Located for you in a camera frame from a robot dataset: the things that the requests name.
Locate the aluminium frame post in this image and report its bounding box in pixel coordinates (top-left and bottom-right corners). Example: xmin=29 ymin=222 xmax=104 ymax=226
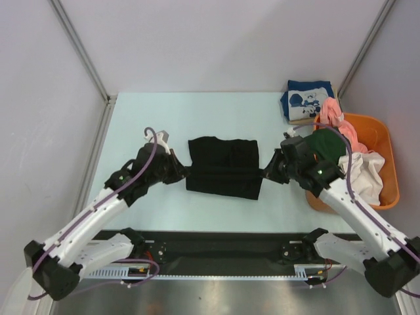
xmin=49 ymin=0 xmax=118 ymax=106
xmin=337 ymin=0 xmax=397 ymax=98

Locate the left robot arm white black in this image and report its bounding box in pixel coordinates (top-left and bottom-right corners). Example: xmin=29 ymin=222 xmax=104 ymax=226
xmin=24 ymin=144 xmax=188 ymax=301

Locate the left aluminium frame post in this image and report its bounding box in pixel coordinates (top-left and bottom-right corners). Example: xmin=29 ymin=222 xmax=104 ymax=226
xmin=49 ymin=0 xmax=118 ymax=106

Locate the right aluminium frame post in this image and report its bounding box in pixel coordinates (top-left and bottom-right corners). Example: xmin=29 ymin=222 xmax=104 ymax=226
xmin=337 ymin=0 xmax=397 ymax=98

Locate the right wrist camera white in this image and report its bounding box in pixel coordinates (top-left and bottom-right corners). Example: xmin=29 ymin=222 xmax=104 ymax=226
xmin=283 ymin=127 xmax=298 ymax=139

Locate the folded beige t-shirt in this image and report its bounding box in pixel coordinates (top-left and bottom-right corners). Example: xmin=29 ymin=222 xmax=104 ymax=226
xmin=287 ymin=88 xmax=329 ymax=125

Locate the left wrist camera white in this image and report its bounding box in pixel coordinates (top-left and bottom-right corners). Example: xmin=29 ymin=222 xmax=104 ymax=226
xmin=144 ymin=130 xmax=171 ymax=155

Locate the orange plastic basket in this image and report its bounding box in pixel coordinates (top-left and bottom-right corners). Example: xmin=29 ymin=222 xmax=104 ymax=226
xmin=306 ymin=113 xmax=400 ymax=211

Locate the slotted cable duct rail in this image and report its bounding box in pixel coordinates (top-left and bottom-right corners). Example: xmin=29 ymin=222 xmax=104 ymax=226
xmin=85 ymin=262 xmax=324 ymax=281

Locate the folded blue Mickey t-shirt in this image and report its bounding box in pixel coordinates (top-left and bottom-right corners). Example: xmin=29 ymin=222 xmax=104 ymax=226
xmin=280 ymin=80 xmax=335 ymax=121

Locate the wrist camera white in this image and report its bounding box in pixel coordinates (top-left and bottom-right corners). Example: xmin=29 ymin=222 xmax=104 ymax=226
xmin=144 ymin=130 xmax=171 ymax=155
xmin=283 ymin=127 xmax=298 ymax=139

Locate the pink t-shirt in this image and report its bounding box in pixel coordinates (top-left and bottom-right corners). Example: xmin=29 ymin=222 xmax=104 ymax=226
xmin=319 ymin=97 xmax=368 ymax=154

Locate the black t-shirt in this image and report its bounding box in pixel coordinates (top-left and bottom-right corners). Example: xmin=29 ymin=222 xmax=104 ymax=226
xmin=186 ymin=136 xmax=263 ymax=200

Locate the white t-shirt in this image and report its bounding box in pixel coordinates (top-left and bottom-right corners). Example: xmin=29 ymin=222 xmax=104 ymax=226
xmin=350 ymin=152 xmax=385 ymax=206

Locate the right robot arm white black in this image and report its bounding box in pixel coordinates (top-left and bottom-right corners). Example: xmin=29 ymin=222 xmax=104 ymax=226
xmin=262 ymin=136 xmax=419 ymax=297

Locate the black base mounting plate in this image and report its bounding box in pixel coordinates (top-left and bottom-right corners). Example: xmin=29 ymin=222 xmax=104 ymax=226
xmin=94 ymin=229 xmax=362 ymax=272

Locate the dark green t-shirt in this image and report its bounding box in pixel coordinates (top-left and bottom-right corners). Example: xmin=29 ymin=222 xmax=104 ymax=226
xmin=304 ymin=129 xmax=350 ymax=165

